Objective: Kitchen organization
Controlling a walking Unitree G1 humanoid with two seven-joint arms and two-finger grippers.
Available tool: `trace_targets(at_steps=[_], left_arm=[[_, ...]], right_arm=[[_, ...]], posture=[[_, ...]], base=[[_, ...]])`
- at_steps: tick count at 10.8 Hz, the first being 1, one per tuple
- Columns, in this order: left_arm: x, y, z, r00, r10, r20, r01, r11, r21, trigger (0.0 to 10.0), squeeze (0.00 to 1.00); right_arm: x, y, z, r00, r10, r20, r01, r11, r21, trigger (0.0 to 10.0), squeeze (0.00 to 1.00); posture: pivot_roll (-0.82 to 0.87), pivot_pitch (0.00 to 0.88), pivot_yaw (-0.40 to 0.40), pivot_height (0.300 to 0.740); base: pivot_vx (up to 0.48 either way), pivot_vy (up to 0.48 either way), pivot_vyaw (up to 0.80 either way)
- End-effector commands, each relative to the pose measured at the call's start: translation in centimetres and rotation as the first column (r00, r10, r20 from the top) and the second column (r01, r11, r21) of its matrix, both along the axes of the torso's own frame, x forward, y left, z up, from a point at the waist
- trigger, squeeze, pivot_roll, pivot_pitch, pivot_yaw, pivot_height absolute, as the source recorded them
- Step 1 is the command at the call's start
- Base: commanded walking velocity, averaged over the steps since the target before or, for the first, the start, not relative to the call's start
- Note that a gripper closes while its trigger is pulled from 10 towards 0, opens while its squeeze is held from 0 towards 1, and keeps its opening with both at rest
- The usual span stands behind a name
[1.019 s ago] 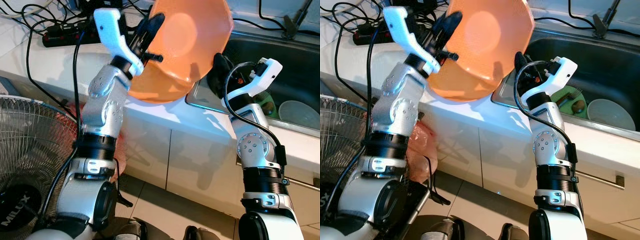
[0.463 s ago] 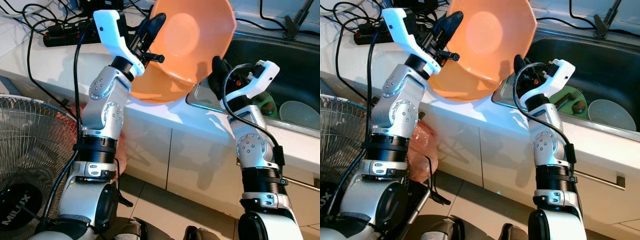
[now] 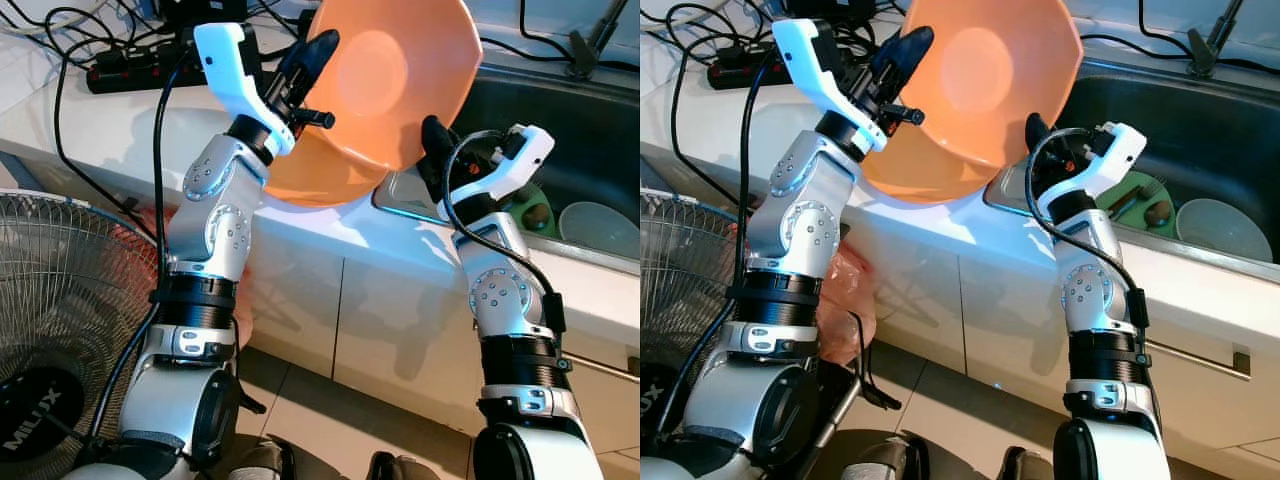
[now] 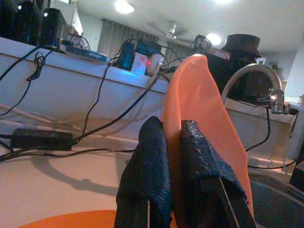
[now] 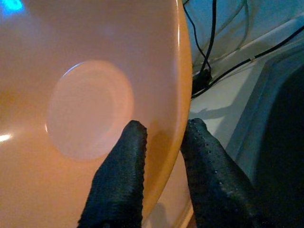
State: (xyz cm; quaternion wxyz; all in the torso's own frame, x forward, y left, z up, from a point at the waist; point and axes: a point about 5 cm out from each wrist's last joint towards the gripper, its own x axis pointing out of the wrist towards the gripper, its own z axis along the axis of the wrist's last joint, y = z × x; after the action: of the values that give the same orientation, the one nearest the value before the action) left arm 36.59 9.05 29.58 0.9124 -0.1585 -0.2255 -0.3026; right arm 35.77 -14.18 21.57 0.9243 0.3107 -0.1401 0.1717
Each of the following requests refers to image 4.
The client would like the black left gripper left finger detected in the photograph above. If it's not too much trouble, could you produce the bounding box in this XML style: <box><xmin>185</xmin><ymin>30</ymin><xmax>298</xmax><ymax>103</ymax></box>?
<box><xmin>114</xmin><ymin>115</ymin><xmax>173</xmax><ymax>228</ymax></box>

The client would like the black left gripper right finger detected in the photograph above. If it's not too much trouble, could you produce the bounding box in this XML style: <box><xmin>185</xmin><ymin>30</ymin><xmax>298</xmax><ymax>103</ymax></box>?
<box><xmin>174</xmin><ymin>120</ymin><xmax>258</xmax><ymax>228</ymax></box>

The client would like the orange plastic bowl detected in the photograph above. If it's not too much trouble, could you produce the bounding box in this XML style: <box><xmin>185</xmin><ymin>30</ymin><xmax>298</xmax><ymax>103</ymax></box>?
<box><xmin>161</xmin><ymin>54</ymin><xmax>255</xmax><ymax>218</ymax></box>

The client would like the orange plastic plate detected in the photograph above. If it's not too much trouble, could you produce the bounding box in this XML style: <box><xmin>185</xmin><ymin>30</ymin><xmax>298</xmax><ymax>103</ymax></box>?
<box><xmin>18</xmin><ymin>209</ymin><xmax>117</xmax><ymax>228</ymax></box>

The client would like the black kitchen appliance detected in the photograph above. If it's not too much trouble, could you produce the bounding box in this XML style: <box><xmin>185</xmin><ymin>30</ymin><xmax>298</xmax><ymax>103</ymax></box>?
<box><xmin>288</xmin><ymin>140</ymin><xmax>304</xmax><ymax>192</ymax></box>

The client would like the silver kitchen faucet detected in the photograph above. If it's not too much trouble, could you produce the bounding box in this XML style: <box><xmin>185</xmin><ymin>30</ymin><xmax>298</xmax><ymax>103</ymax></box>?
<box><xmin>220</xmin><ymin>63</ymin><xmax>289</xmax><ymax>114</ymax></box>

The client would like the stainless steel sink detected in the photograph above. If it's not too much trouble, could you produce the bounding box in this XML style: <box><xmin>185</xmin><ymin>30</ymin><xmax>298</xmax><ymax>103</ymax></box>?
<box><xmin>247</xmin><ymin>173</ymin><xmax>304</xmax><ymax>228</ymax></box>

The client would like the black fabric bag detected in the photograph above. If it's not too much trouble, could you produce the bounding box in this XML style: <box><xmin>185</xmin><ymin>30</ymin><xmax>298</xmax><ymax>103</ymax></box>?
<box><xmin>205</xmin><ymin>53</ymin><xmax>274</xmax><ymax>102</ymax></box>

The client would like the black power adapter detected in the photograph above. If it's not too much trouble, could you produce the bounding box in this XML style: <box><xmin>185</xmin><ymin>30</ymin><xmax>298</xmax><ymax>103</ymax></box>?
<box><xmin>10</xmin><ymin>128</ymin><xmax>73</xmax><ymax>152</ymax></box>

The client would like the white charger with red light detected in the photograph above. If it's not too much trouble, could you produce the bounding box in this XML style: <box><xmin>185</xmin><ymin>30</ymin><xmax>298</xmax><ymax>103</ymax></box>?
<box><xmin>132</xmin><ymin>52</ymin><xmax>162</xmax><ymax>77</ymax></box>

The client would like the black round gadget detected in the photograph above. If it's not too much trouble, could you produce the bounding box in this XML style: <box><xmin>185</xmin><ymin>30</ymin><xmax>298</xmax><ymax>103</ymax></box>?
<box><xmin>192</xmin><ymin>34</ymin><xmax>212</xmax><ymax>50</ymax></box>

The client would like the black brimmed hat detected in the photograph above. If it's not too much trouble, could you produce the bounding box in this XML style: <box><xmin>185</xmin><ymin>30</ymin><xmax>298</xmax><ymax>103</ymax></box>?
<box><xmin>220</xmin><ymin>34</ymin><xmax>262</xmax><ymax>57</ymax></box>

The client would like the round ceiling light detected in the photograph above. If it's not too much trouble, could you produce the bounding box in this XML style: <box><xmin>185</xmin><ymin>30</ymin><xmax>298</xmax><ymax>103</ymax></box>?
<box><xmin>206</xmin><ymin>33</ymin><xmax>222</xmax><ymax>46</ymax></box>
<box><xmin>114</xmin><ymin>0</ymin><xmax>135</xmax><ymax>14</ymax></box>

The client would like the ceiling fan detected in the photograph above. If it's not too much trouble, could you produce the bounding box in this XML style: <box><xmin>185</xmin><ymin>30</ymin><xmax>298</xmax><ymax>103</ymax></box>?
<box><xmin>146</xmin><ymin>20</ymin><xmax>190</xmax><ymax>41</ymax></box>

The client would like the grey curtain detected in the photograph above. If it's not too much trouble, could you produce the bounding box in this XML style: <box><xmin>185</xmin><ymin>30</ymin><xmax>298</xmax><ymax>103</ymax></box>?
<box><xmin>97</xmin><ymin>18</ymin><xmax>160</xmax><ymax>57</ymax></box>

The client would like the tall black box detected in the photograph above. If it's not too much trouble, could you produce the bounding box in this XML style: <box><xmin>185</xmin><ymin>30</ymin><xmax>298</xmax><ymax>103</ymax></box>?
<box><xmin>39</xmin><ymin>8</ymin><xmax>68</xmax><ymax>48</ymax></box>
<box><xmin>0</xmin><ymin>0</ymin><xmax>43</xmax><ymax>46</ymax></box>

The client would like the black adapter output cable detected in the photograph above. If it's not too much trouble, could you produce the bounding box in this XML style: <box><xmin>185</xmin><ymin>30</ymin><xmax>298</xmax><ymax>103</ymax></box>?
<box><xmin>72</xmin><ymin>67</ymin><xmax>178</xmax><ymax>143</ymax></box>

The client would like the black faucet cable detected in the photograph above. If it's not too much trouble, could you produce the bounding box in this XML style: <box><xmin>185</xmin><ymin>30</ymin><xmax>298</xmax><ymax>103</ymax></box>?
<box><xmin>246</xmin><ymin>108</ymin><xmax>271</xmax><ymax>152</ymax></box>

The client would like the blue flat network switch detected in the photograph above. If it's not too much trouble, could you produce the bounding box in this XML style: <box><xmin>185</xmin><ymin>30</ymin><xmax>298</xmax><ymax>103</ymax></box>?
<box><xmin>60</xmin><ymin>40</ymin><xmax>110</xmax><ymax>62</ymax></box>

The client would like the black knotted cable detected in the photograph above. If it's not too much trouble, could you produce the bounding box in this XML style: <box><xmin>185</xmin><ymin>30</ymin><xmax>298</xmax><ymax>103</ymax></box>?
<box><xmin>0</xmin><ymin>46</ymin><xmax>52</xmax><ymax>117</ymax></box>

